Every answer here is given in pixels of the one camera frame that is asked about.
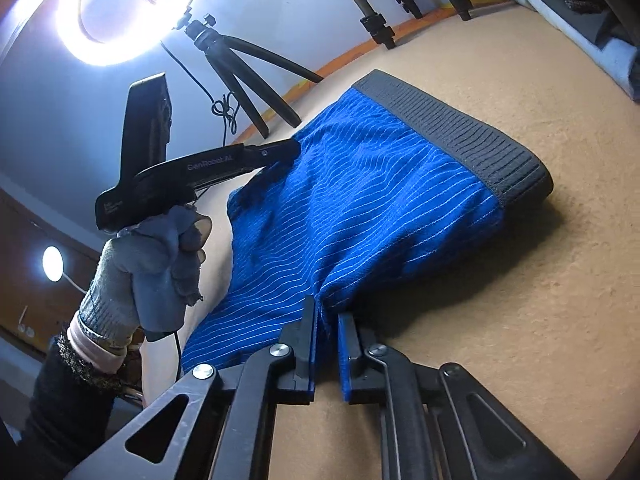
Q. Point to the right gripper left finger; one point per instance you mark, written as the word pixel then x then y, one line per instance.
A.
pixel 297 385

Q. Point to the white clip desk lamp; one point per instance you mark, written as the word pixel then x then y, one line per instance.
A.
pixel 53 267

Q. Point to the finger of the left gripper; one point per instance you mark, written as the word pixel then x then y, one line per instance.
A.
pixel 269 154

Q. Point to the silver folded tripod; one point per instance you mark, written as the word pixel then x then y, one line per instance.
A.
pixel 400 0

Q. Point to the left gloved hand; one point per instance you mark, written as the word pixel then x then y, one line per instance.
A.
pixel 148 275

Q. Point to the ring light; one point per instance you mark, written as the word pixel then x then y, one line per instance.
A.
pixel 111 32

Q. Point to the left dark sleeve forearm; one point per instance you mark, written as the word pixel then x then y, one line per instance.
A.
pixel 74 395

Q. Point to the beige blanket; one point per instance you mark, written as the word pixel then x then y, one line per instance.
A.
pixel 546 316

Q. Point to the black mini tripod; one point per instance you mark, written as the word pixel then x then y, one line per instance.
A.
pixel 221 53

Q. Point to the blue striped shorts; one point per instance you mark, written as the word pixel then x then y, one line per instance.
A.
pixel 390 184

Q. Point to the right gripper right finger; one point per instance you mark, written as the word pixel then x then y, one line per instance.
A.
pixel 359 381

